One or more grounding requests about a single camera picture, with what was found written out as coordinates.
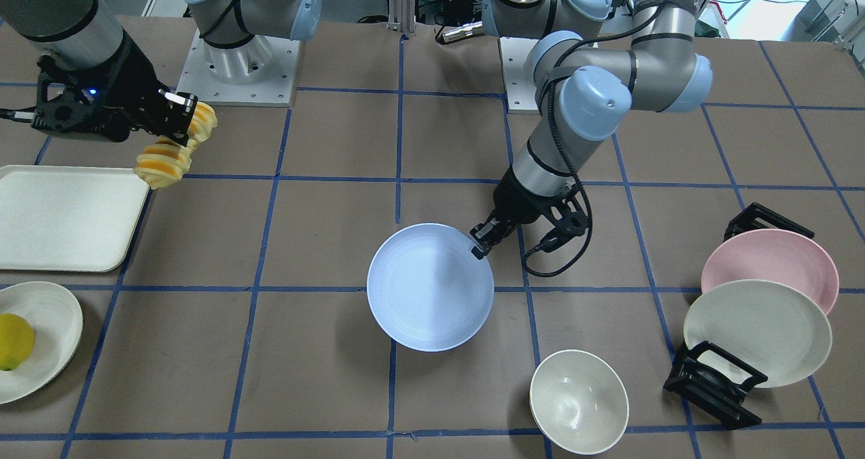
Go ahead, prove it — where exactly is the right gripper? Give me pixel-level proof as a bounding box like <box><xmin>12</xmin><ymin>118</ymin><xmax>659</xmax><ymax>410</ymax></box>
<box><xmin>31</xmin><ymin>47</ymin><xmax>198</xmax><ymax>150</ymax></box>

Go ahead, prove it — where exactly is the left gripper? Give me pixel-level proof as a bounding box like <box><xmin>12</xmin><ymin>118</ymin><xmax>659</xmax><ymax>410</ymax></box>
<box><xmin>470</xmin><ymin>175</ymin><xmax>577</xmax><ymax>261</ymax></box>

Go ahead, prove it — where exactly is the blue plate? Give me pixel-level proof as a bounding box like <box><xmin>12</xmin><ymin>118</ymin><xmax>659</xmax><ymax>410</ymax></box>
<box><xmin>366</xmin><ymin>222</ymin><xmax>494</xmax><ymax>352</ymax></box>

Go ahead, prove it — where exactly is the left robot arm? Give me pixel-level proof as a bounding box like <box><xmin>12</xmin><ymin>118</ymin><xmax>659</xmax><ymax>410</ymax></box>
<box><xmin>470</xmin><ymin>0</ymin><xmax>713</xmax><ymax>259</ymax></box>

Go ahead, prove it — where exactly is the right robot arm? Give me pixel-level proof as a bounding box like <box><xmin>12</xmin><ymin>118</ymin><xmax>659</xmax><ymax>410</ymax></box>
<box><xmin>2</xmin><ymin>0</ymin><xmax>322</xmax><ymax>147</ymax></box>

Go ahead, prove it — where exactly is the white plate with lemon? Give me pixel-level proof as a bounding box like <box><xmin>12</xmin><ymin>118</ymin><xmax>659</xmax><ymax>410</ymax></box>
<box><xmin>1</xmin><ymin>281</ymin><xmax>83</xmax><ymax>404</ymax></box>

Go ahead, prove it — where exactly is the pink plate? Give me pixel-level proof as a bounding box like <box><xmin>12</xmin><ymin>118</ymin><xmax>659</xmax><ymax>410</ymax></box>
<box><xmin>700</xmin><ymin>228</ymin><xmax>840</xmax><ymax>314</ymax></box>

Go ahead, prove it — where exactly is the cream plate in rack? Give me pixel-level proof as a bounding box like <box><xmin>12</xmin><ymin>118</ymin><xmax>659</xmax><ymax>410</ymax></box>
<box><xmin>683</xmin><ymin>279</ymin><xmax>833</xmax><ymax>388</ymax></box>

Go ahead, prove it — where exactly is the white rectangular tray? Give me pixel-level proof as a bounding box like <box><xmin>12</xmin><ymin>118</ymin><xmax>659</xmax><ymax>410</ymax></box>
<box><xmin>1</xmin><ymin>164</ymin><xmax>149</xmax><ymax>273</ymax></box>

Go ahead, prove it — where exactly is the cream bowl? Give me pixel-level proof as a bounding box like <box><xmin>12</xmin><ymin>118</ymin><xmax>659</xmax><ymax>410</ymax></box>
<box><xmin>529</xmin><ymin>350</ymin><xmax>630</xmax><ymax>455</ymax></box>

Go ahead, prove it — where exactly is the black dish rack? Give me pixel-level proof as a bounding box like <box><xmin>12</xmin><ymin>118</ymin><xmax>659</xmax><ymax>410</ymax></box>
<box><xmin>662</xmin><ymin>202</ymin><xmax>815</xmax><ymax>431</ymax></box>

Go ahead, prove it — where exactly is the yellow lemon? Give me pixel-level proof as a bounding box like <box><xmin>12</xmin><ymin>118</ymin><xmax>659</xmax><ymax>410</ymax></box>
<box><xmin>1</xmin><ymin>312</ymin><xmax>35</xmax><ymax>372</ymax></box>

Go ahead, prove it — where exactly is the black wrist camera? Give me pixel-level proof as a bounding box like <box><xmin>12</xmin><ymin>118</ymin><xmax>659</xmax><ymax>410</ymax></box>
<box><xmin>539</xmin><ymin>192</ymin><xmax>592</xmax><ymax>253</ymax></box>

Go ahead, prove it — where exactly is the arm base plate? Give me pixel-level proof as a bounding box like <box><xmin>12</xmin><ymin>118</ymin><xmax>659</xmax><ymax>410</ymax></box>
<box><xmin>176</xmin><ymin>34</ymin><xmax>303</xmax><ymax>107</ymax></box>
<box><xmin>499</xmin><ymin>37</ymin><xmax>538</xmax><ymax>114</ymax></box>

